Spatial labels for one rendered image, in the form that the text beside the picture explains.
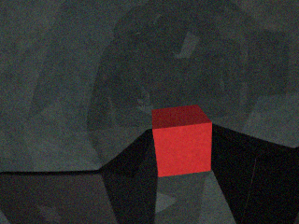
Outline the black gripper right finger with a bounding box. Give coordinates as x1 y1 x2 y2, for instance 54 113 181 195
210 124 299 224

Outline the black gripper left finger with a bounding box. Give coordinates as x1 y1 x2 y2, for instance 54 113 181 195
0 128 158 224

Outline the red block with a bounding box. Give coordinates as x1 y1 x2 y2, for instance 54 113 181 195
152 105 212 176

